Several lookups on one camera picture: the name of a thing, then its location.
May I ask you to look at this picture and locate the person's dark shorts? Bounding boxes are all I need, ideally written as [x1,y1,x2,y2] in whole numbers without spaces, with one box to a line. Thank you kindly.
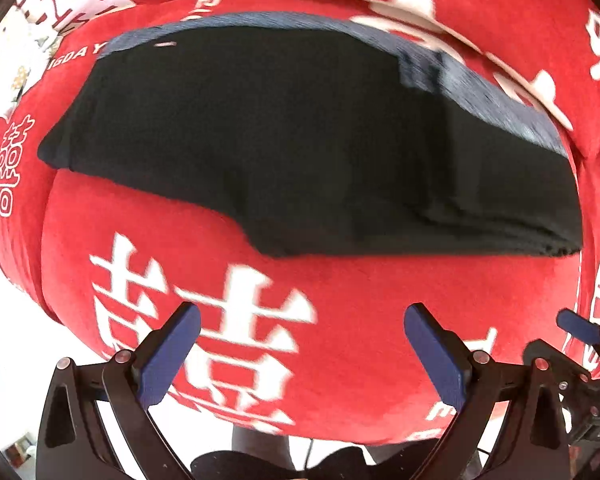
[189,444,433,480]

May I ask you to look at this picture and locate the black pants with grey waistband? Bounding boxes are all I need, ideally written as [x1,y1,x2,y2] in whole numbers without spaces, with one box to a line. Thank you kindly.
[37,11,584,259]

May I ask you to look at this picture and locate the red printed blanket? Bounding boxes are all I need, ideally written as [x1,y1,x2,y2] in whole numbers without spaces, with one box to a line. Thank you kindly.
[0,0,600,447]

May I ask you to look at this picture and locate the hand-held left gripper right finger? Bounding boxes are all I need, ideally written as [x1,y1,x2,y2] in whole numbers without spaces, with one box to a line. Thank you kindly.
[404,303,573,480]

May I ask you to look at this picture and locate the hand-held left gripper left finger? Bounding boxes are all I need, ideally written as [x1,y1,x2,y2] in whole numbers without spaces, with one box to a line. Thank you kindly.
[36,302,202,480]

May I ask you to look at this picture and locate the white floral cloth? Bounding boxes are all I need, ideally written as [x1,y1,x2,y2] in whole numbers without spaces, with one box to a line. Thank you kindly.
[0,4,65,123]

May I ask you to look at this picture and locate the person's leg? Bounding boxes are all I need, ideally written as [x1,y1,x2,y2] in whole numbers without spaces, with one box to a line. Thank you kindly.
[230,424,292,470]

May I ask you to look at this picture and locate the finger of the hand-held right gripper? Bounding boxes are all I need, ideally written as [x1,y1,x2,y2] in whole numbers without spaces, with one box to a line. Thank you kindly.
[557,309,600,346]
[522,339,597,397]

